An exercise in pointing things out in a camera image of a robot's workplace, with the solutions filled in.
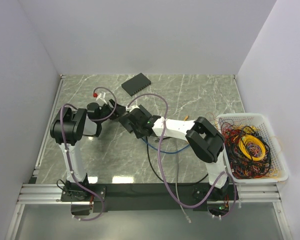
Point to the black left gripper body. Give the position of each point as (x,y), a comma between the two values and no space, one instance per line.
(106,111)

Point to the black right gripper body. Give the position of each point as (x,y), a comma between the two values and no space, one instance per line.
(137,129)

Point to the black network switch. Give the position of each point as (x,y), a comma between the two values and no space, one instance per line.
(126,122)

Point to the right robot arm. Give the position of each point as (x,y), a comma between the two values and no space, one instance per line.
(205,140)

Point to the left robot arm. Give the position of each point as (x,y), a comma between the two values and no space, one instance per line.
(69,127)

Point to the white plastic basket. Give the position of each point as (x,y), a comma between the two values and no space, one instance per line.
(252,154)

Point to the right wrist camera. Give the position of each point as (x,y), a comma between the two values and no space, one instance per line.
(128,109)

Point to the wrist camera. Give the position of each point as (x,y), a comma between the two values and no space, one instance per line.
(100,97)
(128,109)

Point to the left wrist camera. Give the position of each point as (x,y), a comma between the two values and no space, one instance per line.
(100,97)

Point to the dark network switch far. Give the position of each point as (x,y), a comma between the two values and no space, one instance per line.
(135,84)

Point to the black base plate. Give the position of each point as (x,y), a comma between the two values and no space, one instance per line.
(145,196)

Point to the aluminium rail frame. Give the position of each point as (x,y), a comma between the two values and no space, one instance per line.
(118,157)

